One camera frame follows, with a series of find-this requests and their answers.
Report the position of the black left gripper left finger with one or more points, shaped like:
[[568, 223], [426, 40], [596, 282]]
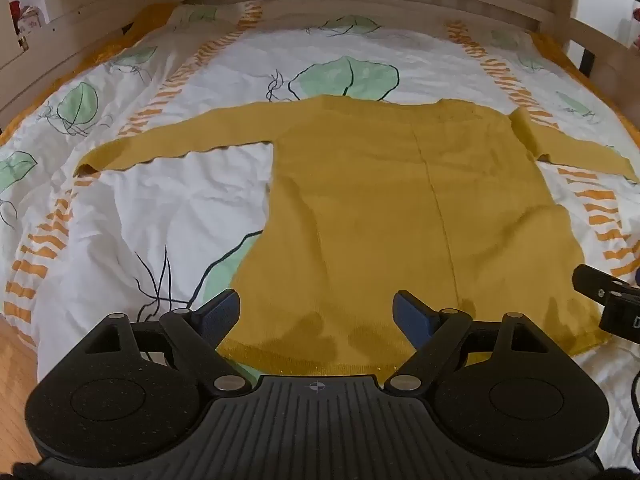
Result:
[[194, 336]]

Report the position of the mustard yellow knit sweater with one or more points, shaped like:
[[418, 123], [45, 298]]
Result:
[[445, 200]]

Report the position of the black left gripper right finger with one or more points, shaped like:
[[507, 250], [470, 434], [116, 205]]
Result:
[[436, 337]]

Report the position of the red toy on shelf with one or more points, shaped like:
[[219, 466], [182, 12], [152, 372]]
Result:
[[26, 18]]

